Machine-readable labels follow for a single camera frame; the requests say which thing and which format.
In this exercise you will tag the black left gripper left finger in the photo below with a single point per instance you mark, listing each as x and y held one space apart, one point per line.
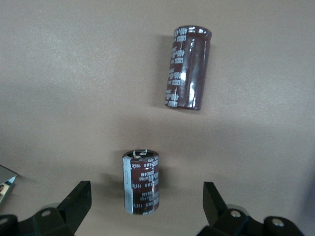
49 221

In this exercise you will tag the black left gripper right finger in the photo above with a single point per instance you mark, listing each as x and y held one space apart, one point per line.
233 223

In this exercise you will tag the small black display module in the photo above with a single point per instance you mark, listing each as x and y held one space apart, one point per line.
144 184

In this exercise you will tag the metal mesh power supply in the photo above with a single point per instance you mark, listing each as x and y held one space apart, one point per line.
6 182

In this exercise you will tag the brown table mat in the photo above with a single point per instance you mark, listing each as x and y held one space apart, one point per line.
73 73

